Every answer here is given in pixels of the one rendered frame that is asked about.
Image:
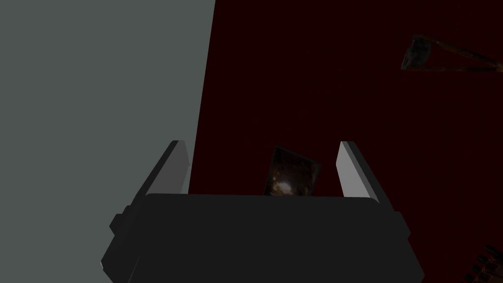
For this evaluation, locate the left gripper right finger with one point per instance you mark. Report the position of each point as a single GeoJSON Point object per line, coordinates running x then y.
{"type": "Point", "coordinates": [355, 173]}

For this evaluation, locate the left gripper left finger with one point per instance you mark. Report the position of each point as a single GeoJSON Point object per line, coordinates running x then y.
{"type": "Point", "coordinates": [169, 171]}

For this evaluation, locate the dark framed picture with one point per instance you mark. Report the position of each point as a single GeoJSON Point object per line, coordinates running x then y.
{"type": "Point", "coordinates": [291, 175]}

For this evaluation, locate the dark triangular wall object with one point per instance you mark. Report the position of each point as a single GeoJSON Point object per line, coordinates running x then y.
{"type": "Point", "coordinates": [426, 53]}

